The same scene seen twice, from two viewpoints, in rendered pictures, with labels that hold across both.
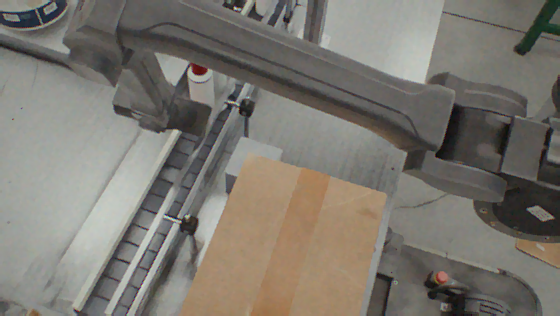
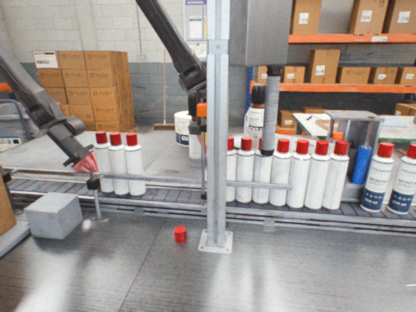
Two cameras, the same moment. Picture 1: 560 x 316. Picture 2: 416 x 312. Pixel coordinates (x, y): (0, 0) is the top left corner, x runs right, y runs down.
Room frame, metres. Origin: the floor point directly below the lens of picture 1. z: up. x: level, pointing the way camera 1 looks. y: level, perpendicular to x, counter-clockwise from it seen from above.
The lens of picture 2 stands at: (0.95, -0.64, 1.30)
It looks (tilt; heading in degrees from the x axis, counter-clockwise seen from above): 21 degrees down; 83
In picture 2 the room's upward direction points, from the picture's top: straight up
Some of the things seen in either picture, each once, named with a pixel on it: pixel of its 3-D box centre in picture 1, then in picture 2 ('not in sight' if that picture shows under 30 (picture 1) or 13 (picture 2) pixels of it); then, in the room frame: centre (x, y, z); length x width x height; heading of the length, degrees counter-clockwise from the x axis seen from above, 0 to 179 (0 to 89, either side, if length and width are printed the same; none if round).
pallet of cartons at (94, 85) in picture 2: not in sight; (91, 97); (-0.43, 3.79, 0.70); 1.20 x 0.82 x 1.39; 172
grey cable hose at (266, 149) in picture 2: not in sight; (270, 112); (1.17, -0.06, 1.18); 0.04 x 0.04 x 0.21
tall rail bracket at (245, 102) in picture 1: (237, 117); (99, 192); (0.70, 0.09, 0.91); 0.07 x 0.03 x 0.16; 75
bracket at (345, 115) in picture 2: not in sight; (351, 114); (1.47, 0.06, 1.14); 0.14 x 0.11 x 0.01; 165
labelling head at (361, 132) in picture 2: not in sight; (344, 155); (1.47, 0.06, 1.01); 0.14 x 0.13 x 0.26; 165
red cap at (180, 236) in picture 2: not in sight; (180, 233); (0.95, -0.05, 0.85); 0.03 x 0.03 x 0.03
